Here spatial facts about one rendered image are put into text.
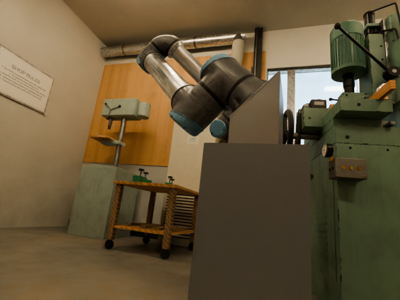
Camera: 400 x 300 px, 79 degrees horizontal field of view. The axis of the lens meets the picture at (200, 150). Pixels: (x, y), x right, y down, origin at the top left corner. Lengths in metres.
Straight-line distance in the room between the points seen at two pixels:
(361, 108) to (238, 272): 0.90
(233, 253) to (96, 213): 2.15
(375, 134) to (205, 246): 0.94
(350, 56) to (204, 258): 1.35
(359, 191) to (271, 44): 2.56
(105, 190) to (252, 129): 2.12
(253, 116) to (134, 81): 3.10
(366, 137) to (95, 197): 2.36
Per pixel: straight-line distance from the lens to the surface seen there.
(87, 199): 2.81
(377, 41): 1.79
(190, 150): 2.67
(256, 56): 3.27
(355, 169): 1.17
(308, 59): 3.35
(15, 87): 3.18
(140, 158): 3.25
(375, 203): 1.27
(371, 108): 1.30
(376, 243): 1.26
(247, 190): 0.69
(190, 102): 0.94
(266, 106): 0.80
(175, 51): 1.44
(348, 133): 1.30
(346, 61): 1.65
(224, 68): 0.95
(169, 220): 1.86
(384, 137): 1.35
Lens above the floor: 0.34
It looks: 15 degrees up
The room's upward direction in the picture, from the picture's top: 6 degrees clockwise
